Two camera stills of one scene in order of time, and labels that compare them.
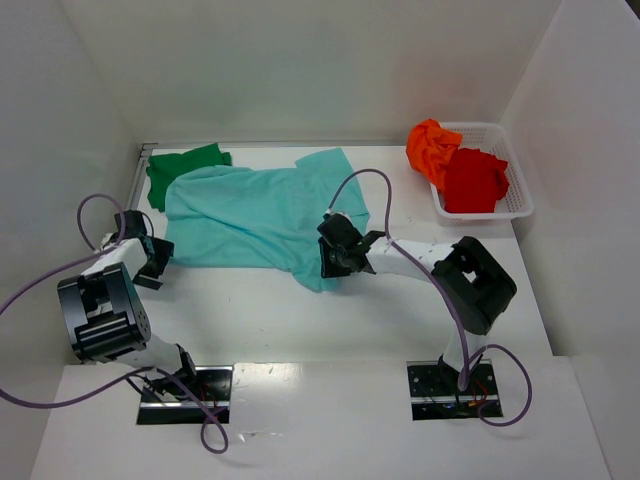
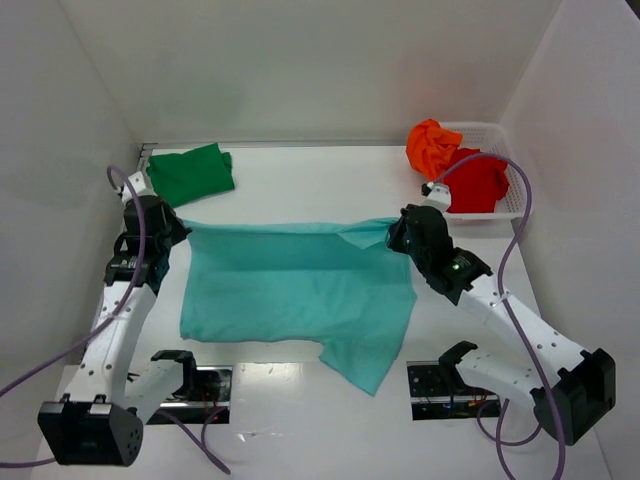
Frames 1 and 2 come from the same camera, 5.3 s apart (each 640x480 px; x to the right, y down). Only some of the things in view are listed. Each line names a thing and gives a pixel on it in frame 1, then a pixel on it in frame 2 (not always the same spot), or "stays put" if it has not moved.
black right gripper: [329, 257] to [403, 232]
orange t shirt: [429, 147] stays put
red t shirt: [475, 180] stays put
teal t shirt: [231, 216] to [334, 282]
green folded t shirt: [162, 170] stays put
